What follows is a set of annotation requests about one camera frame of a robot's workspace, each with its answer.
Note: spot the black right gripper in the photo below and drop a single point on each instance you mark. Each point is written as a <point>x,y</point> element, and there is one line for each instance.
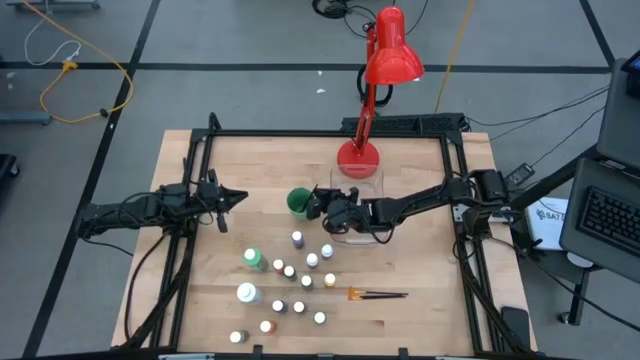
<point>345,212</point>

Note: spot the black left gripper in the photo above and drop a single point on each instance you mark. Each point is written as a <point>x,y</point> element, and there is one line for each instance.
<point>210,200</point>

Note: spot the purple paint bottle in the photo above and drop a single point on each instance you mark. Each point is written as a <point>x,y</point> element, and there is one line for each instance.
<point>297,236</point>

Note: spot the large green paint bottle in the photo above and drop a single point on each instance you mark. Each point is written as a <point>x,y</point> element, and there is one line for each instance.
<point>252,257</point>

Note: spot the red paint bottle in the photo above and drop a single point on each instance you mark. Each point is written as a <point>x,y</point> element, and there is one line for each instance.
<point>278,265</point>

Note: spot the yellow paint bottle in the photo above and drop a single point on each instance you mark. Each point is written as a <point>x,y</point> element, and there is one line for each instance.
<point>329,279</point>

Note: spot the dark green paint bottle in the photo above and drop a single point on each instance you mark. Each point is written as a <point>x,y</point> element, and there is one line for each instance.
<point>306,281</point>

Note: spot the large white paint bottle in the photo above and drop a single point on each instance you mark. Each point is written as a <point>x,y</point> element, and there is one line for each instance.
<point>246,292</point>

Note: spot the brown paint bottle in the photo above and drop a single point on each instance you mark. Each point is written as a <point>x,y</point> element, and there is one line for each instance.
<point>299,306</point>

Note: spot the blue paint bottle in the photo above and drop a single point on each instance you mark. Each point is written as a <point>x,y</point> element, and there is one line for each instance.
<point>278,305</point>

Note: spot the bright green paint bottle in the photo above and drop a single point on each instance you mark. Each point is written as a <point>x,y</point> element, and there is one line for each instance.
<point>320,317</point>

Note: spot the orange paint bottle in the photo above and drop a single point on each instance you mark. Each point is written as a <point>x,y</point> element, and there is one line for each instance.
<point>266,326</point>

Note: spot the grey paint bottle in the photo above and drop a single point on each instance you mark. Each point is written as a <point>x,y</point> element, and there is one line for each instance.
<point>235,337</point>

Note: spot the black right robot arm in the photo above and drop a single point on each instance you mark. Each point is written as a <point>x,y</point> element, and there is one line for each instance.
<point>425,200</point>

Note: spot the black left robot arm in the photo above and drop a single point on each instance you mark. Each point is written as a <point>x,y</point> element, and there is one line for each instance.
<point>125,210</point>

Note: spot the green plastic cup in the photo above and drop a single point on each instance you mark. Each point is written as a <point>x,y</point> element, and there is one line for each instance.
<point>295,200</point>

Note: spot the clear plastic bin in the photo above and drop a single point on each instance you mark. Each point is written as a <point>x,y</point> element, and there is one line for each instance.
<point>372,187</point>

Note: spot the silver mounting plate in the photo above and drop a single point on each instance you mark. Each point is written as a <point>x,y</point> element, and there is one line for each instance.
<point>462,214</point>

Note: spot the red desk lamp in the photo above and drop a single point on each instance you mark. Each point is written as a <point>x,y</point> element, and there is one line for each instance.
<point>395,55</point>

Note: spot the black power brick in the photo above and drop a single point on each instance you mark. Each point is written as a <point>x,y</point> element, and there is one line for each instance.
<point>520,175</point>

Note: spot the grey stand base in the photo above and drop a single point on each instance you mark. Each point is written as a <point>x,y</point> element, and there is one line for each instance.
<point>50,4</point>
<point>25,118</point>

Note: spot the white box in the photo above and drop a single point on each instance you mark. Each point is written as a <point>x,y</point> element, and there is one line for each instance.
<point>545,230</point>

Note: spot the black flat pad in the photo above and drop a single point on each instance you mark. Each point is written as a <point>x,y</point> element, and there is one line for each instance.
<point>515,327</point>

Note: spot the white disc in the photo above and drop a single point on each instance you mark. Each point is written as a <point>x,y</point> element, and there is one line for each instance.
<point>580,260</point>

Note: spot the black laptop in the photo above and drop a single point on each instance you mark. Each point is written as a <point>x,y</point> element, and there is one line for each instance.
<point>585,175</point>

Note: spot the black desk stand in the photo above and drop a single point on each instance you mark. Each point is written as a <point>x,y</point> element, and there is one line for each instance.
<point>579,300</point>

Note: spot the black keyboard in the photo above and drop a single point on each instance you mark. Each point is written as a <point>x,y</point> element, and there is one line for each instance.
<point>610,220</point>

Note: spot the dark grey desk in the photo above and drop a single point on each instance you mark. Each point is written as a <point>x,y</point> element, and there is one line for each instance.
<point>617,125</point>

